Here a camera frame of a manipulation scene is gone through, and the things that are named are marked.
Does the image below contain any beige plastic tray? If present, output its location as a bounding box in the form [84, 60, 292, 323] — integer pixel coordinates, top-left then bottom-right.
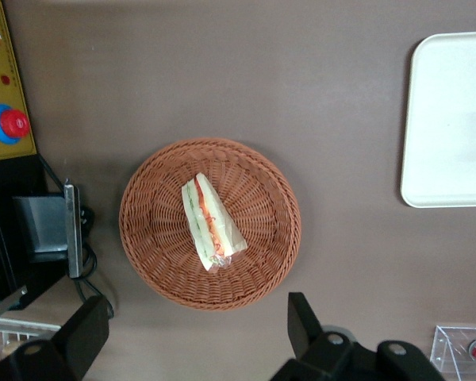
[399, 30, 476, 209]

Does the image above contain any triangle sandwich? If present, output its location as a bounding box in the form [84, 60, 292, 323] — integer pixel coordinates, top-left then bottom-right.
[181, 172, 249, 274]

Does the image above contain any red emergency stop button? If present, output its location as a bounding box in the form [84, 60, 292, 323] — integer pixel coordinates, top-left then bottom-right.
[0, 103, 31, 144]

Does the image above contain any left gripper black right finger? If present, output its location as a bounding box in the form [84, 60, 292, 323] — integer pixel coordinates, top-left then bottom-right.
[269, 292, 378, 381]

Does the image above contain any clear acrylic bottle rack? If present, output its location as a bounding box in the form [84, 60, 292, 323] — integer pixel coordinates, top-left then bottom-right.
[430, 324, 476, 376]

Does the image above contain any white wire rack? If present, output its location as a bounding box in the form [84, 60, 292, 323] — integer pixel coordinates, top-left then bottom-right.
[0, 316, 63, 355]

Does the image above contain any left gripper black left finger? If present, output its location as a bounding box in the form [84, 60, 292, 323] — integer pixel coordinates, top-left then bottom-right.
[0, 294, 111, 381]

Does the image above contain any black cable bundle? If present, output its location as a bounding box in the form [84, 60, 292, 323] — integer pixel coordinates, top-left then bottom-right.
[71, 204, 116, 318]

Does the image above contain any brown round wicker basket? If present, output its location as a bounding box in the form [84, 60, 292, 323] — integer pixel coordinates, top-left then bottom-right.
[118, 137, 302, 312]

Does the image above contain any grey metal block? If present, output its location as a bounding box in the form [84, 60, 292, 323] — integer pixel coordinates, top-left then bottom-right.
[63, 178, 83, 279]

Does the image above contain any yellow control panel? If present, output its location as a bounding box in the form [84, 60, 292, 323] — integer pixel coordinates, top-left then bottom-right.
[0, 0, 38, 162]

